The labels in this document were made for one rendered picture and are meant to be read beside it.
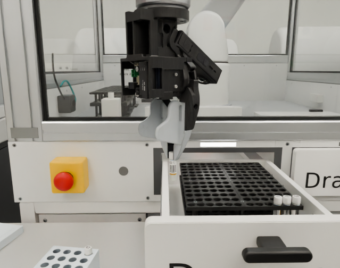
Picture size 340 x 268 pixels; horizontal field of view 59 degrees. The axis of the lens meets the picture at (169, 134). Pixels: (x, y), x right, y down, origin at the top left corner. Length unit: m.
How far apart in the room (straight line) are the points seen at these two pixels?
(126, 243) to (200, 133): 0.28
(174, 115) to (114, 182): 0.33
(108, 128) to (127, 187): 0.14
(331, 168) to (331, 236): 0.37
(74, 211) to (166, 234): 0.43
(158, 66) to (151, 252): 0.23
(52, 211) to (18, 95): 0.28
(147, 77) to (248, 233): 0.23
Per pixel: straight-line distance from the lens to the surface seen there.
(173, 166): 0.47
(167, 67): 0.40
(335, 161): 0.77
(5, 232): 0.73
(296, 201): 0.51
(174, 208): 0.61
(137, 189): 0.71
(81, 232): 0.70
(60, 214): 0.79
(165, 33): 0.43
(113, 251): 0.63
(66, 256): 0.57
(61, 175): 0.66
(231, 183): 0.56
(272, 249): 0.37
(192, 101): 0.42
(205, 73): 0.48
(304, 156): 0.74
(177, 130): 0.43
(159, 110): 0.46
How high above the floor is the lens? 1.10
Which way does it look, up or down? 12 degrees down
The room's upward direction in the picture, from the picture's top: straight up
